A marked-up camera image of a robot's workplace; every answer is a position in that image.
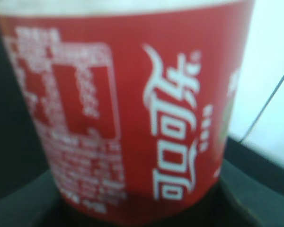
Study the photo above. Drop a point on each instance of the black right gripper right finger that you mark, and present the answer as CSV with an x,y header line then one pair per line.
x,y
250,192

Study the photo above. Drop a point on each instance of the cola bottle red label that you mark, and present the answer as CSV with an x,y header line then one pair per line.
x,y
131,100

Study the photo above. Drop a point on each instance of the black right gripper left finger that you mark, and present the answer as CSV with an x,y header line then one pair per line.
x,y
37,204

